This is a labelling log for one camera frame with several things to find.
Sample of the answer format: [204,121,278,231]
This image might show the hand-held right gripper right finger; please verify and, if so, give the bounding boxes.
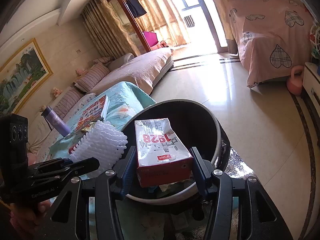
[190,147,293,240]

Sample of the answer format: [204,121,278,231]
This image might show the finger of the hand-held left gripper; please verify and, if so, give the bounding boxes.
[60,157,101,180]
[34,157,73,175]

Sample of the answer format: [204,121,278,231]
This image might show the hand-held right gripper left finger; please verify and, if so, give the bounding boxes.
[45,146,138,240]

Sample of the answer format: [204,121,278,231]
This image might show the white foam fruit net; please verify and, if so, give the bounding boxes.
[69,120,128,171]

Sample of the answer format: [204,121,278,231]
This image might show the red and white milk carton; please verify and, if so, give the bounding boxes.
[134,117,194,188]

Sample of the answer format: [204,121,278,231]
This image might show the round white-rimmed trash bin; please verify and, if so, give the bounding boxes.
[120,99,223,205]

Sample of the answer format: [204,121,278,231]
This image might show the person's left hand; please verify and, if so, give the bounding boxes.
[10,198,54,233]

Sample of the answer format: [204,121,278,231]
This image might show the white pillow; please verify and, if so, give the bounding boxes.
[26,111,58,153]

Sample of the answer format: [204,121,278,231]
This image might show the black bin bag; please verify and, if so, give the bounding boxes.
[215,127,238,177]

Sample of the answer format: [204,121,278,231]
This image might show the purple water bottle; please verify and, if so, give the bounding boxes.
[41,106,72,137]

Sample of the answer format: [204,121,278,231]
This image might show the colourful picture book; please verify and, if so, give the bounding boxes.
[75,94,110,132]

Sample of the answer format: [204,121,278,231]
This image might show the striped pink pillow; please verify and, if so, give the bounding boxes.
[92,56,115,67]
[75,62,111,93]
[54,87,84,119]

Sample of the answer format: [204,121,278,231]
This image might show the framed landscape painting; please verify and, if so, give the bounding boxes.
[0,38,54,117]

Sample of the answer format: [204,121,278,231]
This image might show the long beige sofa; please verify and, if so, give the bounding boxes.
[26,49,174,155]

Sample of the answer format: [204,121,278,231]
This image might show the pink kettlebell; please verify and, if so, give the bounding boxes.
[287,65,305,95]

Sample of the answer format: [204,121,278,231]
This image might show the magenta box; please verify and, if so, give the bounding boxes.
[142,31,159,52]

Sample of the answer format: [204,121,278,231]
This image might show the bed with pink heart sheet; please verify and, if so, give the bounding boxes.
[226,0,316,88]

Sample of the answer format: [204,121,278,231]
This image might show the sheer beige curtain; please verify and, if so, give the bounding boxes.
[120,0,198,48]

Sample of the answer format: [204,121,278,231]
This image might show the dark hanging garment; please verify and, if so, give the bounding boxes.
[125,0,147,19]

